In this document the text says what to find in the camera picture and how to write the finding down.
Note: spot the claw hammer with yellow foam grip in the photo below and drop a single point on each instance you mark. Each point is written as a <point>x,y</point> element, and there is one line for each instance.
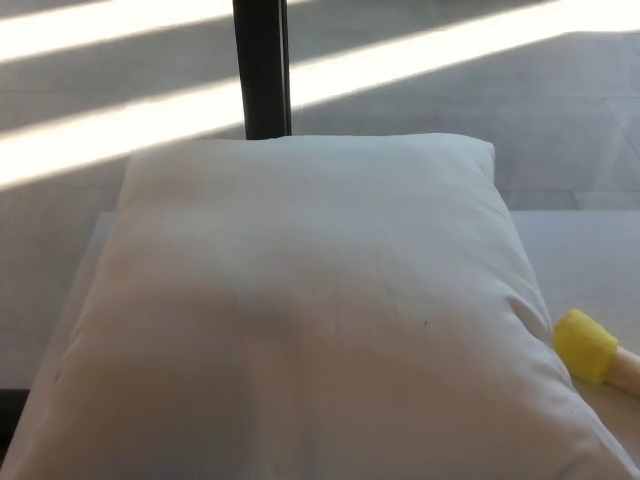
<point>585,345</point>

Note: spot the white pillow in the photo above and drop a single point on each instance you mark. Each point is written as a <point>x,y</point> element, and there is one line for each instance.
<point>300,280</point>

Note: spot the black vertical post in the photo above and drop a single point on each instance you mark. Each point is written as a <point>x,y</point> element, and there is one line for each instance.
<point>262,70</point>

